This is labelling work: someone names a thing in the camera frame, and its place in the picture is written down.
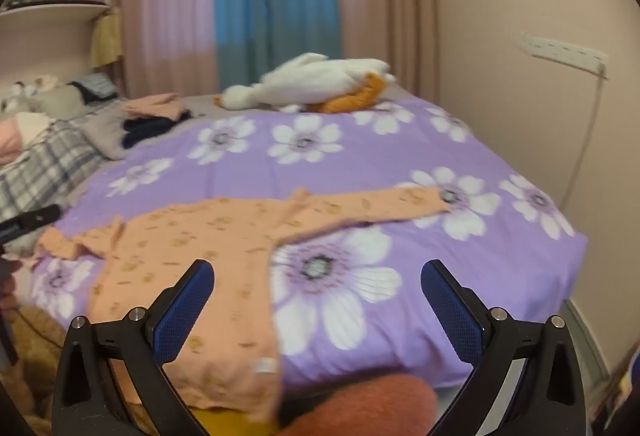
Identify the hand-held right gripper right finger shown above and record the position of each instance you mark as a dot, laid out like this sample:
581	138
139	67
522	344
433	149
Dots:
452	316

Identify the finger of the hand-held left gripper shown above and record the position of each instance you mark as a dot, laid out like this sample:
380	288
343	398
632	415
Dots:
35	217

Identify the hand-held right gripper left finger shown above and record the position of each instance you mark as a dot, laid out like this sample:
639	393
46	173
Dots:
182	311

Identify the orange printed pants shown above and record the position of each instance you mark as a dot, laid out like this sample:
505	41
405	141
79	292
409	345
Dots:
165	236

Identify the pile of beige clothes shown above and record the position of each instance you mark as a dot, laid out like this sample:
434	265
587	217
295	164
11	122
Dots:
55	101

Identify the grey plaid blanket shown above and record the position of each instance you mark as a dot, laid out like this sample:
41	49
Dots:
45	166

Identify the pink cloth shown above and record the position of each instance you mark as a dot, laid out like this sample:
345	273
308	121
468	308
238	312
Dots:
10	141

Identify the brown fuzzy blanket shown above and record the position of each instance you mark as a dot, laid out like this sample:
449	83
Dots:
35	351

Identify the grey cloth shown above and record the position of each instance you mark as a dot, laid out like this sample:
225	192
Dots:
105	131

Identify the orange fuzzy cloth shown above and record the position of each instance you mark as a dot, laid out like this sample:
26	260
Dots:
360	406

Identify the blue plaid pillow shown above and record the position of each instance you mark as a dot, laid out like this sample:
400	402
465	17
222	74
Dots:
97	85

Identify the peach folded garment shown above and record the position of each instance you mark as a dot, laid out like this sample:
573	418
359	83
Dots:
150	105

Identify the yellow hanging cloth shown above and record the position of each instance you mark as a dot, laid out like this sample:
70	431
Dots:
107	39

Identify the purple floral bedsheet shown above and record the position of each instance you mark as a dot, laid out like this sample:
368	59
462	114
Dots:
350	151

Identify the white goose plush toy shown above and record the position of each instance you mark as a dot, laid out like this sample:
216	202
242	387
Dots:
310	81

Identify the white power strip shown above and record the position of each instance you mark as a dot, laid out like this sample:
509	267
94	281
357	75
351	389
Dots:
560	50

